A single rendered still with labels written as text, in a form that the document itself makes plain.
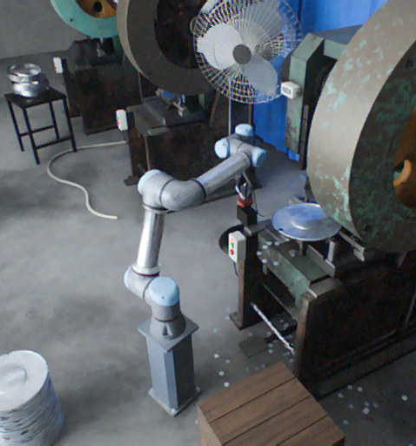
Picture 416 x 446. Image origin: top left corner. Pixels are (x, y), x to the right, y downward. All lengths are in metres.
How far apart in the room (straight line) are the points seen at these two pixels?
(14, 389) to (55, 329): 0.71
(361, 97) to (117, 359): 1.79
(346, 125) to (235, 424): 1.13
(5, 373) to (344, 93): 1.68
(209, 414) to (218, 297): 1.04
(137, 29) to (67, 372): 1.85
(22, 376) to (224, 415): 0.84
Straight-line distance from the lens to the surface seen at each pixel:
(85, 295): 2.90
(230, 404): 1.90
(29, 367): 2.18
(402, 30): 1.32
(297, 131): 1.93
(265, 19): 2.44
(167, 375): 2.10
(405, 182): 1.63
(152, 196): 1.76
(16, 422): 2.14
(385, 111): 1.29
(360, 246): 1.99
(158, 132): 3.24
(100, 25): 4.56
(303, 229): 1.98
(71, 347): 2.64
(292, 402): 1.92
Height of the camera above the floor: 1.92
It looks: 35 degrees down
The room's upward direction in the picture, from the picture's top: 1 degrees counter-clockwise
